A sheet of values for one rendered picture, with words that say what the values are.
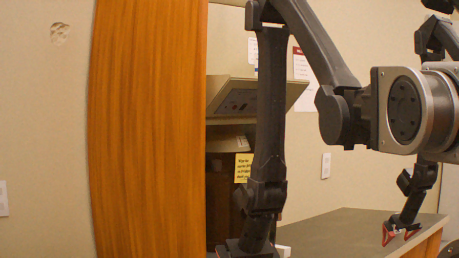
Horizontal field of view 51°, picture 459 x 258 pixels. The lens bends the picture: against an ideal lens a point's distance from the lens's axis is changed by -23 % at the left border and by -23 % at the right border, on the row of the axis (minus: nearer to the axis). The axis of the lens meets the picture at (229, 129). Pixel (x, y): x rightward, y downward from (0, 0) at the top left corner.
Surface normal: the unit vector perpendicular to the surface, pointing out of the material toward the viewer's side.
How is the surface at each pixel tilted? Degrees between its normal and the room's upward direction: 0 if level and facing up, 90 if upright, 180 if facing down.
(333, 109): 90
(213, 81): 90
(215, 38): 90
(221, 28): 90
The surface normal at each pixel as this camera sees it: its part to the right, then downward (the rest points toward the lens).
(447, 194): -0.69, 0.03
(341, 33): 0.73, 0.04
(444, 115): 0.34, 0.15
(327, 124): -0.94, 0.01
